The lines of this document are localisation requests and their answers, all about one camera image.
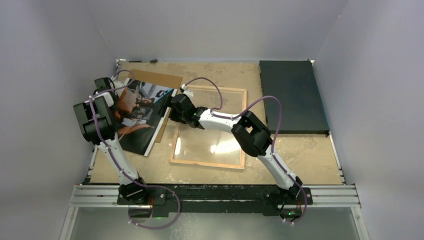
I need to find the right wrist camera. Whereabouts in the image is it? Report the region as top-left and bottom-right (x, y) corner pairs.
(179, 84), (194, 99)

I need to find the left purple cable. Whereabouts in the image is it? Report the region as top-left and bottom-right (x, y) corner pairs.
(88, 69), (182, 230)

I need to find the picture frame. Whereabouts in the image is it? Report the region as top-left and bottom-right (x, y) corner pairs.
(169, 84), (248, 171)

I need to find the brown backing board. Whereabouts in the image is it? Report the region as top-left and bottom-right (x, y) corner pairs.
(127, 69), (183, 139)

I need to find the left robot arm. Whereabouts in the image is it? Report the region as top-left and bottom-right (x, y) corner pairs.
(73, 77), (149, 205)

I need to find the purple cable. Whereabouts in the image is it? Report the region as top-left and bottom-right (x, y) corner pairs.
(180, 77), (309, 226)
(88, 69), (182, 230)

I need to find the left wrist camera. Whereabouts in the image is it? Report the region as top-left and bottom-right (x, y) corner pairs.
(110, 75), (127, 91)

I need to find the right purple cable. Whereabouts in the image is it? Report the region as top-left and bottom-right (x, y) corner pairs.
(180, 77), (309, 226)

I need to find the clear acrylic sheet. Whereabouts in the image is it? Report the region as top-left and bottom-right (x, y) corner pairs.
(173, 88), (244, 166)

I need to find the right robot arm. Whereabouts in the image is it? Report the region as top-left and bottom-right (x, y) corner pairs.
(158, 93), (307, 204)

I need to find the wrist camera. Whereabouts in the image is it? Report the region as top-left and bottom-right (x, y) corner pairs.
(110, 75), (127, 91)
(179, 84), (194, 99)

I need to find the printed photo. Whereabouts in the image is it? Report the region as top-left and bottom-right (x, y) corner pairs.
(115, 78), (177, 157)

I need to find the black mounting plate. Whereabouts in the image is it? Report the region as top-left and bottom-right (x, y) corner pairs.
(116, 183), (313, 218)

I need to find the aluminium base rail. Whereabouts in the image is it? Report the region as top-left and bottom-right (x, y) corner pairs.
(68, 185), (361, 208)

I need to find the black foam mat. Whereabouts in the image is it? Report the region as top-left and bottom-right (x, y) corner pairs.
(258, 60), (330, 135)

